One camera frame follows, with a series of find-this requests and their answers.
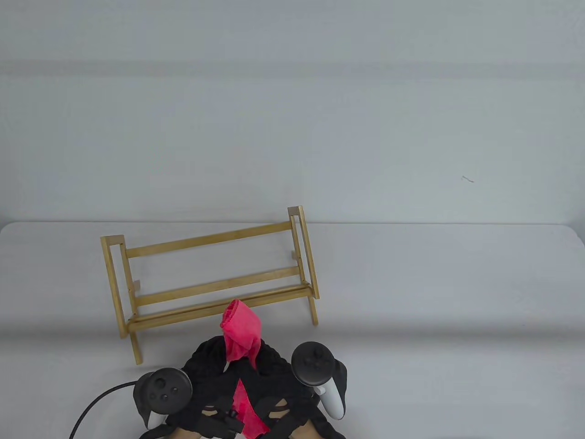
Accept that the person's right hand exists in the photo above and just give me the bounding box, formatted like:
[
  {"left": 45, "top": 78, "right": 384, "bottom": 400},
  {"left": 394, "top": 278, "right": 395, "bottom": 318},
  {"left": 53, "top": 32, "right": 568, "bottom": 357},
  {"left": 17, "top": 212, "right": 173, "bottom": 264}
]
[{"left": 238, "top": 341, "right": 348, "bottom": 439}]

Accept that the person's left hand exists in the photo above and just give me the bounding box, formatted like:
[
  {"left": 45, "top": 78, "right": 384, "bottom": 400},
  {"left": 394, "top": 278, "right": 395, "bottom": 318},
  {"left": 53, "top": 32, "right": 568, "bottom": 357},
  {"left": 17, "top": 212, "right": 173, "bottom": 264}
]
[{"left": 165, "top": 336, "right": 245, "bottom": 439}]

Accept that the pink square towel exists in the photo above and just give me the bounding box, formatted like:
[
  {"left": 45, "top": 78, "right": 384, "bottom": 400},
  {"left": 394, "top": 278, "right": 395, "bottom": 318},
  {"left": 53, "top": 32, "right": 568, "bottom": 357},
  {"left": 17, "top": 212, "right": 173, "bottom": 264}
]
[{"left": 219, "top": 300, "right": 271, "bottom": 437}]

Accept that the wooden book rack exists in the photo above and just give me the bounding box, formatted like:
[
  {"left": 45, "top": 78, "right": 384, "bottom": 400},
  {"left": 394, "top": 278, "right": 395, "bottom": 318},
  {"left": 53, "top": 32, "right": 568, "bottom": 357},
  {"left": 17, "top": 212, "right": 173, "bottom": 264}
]
[{"left": 101, "top": 206, "right": 320, "bottom": 365}]

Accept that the person's right forearm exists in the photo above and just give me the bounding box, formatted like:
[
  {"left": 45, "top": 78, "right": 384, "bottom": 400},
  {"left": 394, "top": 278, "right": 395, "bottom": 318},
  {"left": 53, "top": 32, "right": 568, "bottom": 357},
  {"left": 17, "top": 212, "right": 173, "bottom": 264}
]
[{"left": 290, "top": 422, "right": 323, "bottom": 439}]

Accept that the black and white controller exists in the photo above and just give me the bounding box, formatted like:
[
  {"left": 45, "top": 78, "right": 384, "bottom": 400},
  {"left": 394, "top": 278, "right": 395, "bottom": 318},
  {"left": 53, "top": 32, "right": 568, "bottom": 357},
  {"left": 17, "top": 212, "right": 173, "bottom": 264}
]
[
  {"left": 136, "top": 368, "right": 193, "bottom": 429},
  {"left": 291, "top": 342, "right": 347, "bottom": 420}
]

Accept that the black cable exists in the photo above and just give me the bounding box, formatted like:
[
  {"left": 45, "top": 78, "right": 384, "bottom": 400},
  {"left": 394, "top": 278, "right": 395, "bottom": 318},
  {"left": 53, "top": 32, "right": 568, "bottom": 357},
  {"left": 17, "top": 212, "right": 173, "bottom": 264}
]
[{"left": 69, "top": 382, "right": 140, "bottom": 439}]

